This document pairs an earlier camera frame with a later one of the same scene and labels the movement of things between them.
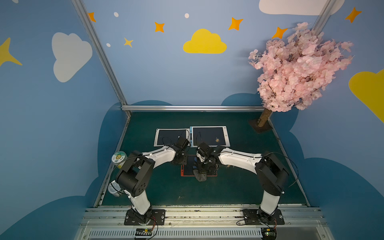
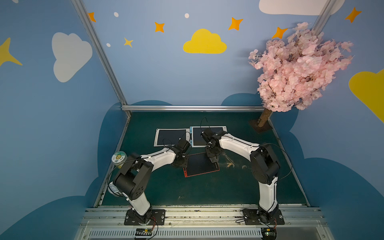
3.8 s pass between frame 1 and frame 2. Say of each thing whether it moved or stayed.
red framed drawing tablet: moved
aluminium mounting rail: stayed
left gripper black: stayed
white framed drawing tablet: stayed
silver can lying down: stayed
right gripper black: moved
